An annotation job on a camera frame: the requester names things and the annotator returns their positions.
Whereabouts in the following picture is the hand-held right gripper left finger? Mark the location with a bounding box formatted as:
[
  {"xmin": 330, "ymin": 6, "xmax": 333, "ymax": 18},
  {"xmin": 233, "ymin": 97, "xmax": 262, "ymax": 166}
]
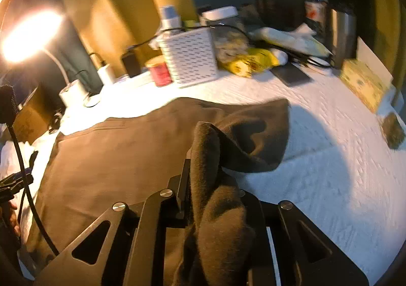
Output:
[{"xmin": 34, "ymin": 158, "xmax": 192, "ymax": 286}]

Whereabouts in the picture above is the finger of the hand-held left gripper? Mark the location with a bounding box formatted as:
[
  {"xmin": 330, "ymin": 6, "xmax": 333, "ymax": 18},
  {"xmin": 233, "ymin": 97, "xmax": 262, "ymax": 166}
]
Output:
[
  {"xmin": 0, "ymin": 168, "xmax": 34, "ymax": 187},
  {"xmin": 0, "ymin": 186, "xmax": 25, "ymax": 207}
]

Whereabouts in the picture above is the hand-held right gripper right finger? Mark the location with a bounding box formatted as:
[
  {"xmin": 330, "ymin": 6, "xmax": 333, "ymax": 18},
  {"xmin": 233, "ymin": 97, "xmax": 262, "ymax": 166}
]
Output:
[{"xmin": 236, "ymin": 189, "xmax": 370, "ymax": 286}]

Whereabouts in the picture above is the dark olive printed t-shirt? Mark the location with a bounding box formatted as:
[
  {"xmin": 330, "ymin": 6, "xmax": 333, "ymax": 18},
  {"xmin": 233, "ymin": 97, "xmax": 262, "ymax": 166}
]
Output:
[{"xmin": 25, "ymin": 97, "xmax": 291, "ymax": 286}]

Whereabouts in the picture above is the person's left hand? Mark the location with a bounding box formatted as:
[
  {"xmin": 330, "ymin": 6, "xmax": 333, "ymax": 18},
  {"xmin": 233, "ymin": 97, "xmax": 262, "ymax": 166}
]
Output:
[{"xmin": 0, "ymin": 202, "xmax": 20, "ymax": 237}]

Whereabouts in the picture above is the brown cardboard box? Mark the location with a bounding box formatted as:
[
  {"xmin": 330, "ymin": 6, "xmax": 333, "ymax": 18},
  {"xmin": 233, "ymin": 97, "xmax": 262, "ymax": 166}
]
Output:
[{"xmin": 11, "ymin": 83, "xmax": 62, "ymax": 144}]

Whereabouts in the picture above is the white quilted table cover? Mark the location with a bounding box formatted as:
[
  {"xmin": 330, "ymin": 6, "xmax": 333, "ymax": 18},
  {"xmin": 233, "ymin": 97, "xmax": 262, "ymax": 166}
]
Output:
[{"xmin": 32, "ymin": 64, "xmax": 406, "ymax": 285}]

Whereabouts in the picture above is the white desk lamp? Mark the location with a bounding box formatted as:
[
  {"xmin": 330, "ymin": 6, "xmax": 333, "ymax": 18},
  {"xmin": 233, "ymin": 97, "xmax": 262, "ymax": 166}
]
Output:
[{"xmin": 0, "ymin": 8, "xmax": 102, "ymax": 108}]

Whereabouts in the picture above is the red can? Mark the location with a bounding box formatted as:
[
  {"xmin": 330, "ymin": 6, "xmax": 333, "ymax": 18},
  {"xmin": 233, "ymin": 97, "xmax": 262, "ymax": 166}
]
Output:
[{"xmin": 145, "ymin": 55, "xmax": 173, "ymax": 87}]

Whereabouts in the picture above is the white perforated basket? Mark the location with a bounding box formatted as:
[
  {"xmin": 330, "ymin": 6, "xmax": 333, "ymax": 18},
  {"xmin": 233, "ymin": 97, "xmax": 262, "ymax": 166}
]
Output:
[{"xmin": 158, "ymin": 28, "xmax": 219, "ymax": 89}]

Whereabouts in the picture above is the black charger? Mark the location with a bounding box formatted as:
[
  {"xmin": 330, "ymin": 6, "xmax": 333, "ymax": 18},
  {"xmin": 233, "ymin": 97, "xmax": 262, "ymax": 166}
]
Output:
[{"xmin": 121, "ymin": 52, "xmax": 142, "ymax": 78}]

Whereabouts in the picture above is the white charger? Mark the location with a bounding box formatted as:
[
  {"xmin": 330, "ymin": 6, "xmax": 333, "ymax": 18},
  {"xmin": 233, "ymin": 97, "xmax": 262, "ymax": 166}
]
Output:
[{"xmin": 97, "ymin": 64, "xmax": 116, "ymax": 85}]

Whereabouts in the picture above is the yellow snack packet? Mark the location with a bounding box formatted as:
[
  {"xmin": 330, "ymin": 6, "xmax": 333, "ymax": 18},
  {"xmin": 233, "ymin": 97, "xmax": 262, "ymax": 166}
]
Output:
[{"xmin": 222, "ymin": 48, "xmax": 280, "ymax": 78}]

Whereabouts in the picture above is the black phone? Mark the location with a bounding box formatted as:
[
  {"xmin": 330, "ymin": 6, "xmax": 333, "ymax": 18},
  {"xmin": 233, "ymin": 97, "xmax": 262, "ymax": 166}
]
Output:
[{"xmin": 269, "ymin": 62, "xmax": 313, "ymax": 87}]

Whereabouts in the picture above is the dark cloth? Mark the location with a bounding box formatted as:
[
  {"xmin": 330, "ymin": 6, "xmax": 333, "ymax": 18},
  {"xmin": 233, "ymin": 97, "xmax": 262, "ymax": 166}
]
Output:
[{"xmin": 381, "ymin": 111, "xmax": 406, "ymax": 150}]

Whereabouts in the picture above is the white plastic bottle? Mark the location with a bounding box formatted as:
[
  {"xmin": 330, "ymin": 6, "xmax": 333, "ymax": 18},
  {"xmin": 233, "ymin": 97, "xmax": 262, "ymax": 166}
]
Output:
[{"xmin": 159, "ymin": 5, "xmax": 182, "ymax": 33}]

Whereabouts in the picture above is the yellow printed box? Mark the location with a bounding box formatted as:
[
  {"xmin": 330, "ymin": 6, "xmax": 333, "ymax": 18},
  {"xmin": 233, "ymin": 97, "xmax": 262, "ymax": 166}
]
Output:
[{"xmin": 339, "ymin": 59, "xmax": 397, "ymax": 114}]

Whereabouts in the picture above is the clear jar with white lid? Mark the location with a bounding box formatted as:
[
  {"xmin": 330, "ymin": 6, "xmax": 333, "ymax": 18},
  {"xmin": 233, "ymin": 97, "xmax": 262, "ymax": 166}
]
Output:
[{"xmin": 200, "ymin": 7, "xmax": 249, "ymax": 55}]

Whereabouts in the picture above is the white plastic bag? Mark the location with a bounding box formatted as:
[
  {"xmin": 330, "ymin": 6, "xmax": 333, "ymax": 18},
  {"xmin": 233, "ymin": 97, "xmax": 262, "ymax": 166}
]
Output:
[{"xmin": 249, "ymin": 23, "xmax": 333, "ymax": 58}]

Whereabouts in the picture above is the steel tumbler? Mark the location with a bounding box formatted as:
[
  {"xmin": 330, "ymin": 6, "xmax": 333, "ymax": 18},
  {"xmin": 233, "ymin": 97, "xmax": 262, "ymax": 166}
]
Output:
[{"xmin": 328, "ymin": 7, "xmax": 357, "ymax": 69}]

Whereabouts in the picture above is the mustard yellow curtain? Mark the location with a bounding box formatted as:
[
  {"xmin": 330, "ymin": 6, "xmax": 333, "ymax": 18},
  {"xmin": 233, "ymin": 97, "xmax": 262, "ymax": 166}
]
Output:
[{"xmin": 51, "ymin": 0, "xmax": 197, "ymax": 80}]

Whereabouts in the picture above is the clear water bottle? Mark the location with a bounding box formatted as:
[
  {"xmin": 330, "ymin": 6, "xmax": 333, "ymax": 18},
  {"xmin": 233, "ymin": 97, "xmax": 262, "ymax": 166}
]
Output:
[{"xmin": 304, "ymin": 0, "xmax": 329, "ymax": 43}]

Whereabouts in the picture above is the black charger cable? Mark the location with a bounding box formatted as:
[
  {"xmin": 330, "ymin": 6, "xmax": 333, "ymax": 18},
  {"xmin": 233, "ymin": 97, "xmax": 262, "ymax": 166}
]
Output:
[{"xmin": 89, "ymin": 52, "xmax": 107, "ymax": 66}]

